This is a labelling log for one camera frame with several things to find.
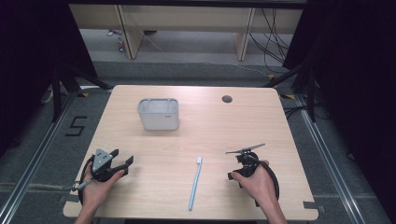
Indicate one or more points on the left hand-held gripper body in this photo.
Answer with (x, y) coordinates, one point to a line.
(100, 159)

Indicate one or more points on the black tape strip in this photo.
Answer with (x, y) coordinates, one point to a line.
(309, 205)

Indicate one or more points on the white toothbrush holder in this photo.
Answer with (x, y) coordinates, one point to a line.
(158, 118)

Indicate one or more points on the person's left hand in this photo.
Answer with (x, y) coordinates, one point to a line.
(93, 193)

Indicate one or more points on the blue toothbrush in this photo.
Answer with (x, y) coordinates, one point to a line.
(195, 183)

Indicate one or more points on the metal floor rail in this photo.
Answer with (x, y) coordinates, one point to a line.
(34, 155)
(330, 161)

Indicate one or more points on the black metal stand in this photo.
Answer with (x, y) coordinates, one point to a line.
(56, 93)
(311, 93)

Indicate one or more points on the light wooden desk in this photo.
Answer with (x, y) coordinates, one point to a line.
(186, 18)

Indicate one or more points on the small red green item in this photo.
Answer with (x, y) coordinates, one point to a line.
(120, 45)

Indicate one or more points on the dark curtain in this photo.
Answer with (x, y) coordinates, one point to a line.
(358, 77)
(31, 62)

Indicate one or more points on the person's right hand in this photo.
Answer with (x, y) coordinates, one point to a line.
(260, 185)

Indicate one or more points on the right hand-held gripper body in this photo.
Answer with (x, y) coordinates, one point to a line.
(247, 161)

